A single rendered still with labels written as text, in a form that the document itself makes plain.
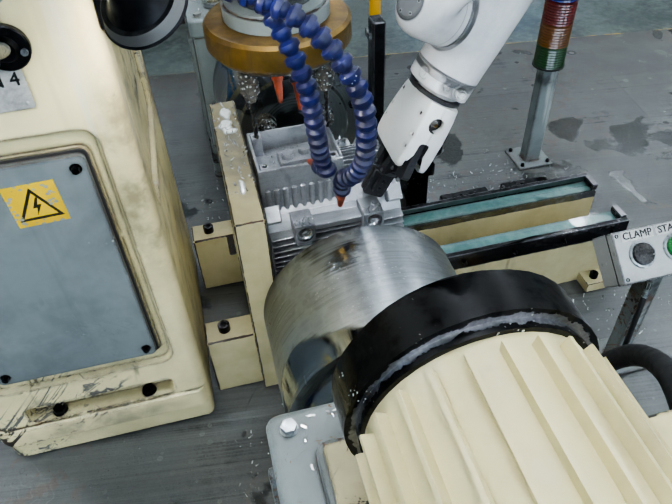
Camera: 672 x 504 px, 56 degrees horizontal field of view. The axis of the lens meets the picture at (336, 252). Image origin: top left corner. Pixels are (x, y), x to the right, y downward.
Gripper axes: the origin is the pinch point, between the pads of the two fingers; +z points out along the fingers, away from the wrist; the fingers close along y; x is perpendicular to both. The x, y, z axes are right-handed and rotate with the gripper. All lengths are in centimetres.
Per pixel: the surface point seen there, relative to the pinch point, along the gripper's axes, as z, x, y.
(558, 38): -23, -40, 33
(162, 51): 116, -20, 290
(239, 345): 29.0, 10.5, -7.8
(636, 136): -11, -80, 37
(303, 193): 5.6, 9.1, 0.6
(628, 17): -21, -256, 247
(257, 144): 4.7, 15.1, 9.0
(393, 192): 0.5, -2.7, -1.0
